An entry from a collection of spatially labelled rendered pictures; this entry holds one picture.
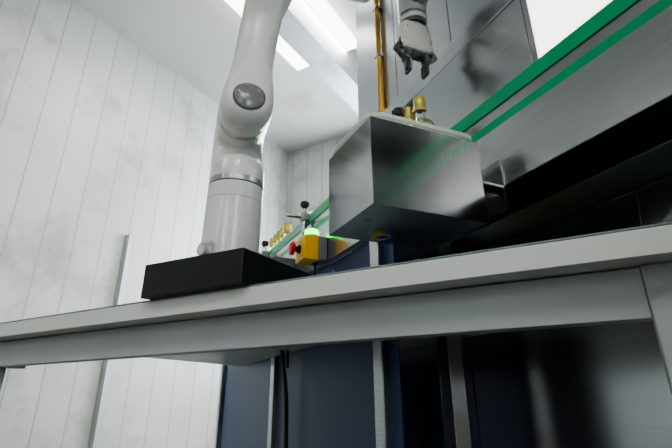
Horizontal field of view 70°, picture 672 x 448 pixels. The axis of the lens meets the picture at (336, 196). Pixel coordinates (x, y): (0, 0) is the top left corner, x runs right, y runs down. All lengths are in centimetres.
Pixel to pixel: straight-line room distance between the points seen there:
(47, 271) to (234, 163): 258
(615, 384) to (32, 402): 307
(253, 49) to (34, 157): 257
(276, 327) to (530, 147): 53
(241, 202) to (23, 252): 256
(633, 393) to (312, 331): 55
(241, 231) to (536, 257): 58
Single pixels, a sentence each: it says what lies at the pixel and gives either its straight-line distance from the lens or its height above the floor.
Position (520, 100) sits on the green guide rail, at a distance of 98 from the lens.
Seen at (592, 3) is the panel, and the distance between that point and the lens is 118.
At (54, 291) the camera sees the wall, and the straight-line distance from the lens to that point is 353.
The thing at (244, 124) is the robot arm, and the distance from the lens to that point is 107.
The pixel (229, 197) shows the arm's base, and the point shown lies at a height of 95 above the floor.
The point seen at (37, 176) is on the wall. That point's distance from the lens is 360.
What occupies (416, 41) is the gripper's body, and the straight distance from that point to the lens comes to 146.
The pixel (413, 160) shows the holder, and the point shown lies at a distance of 81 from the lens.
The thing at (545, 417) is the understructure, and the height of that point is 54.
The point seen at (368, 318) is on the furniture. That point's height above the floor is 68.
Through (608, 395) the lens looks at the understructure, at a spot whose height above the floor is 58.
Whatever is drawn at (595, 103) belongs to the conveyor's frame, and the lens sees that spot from 83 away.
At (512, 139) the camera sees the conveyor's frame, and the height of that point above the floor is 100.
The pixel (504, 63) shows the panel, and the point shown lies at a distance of 132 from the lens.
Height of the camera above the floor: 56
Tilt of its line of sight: 23 degrees up
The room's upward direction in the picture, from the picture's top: straight up
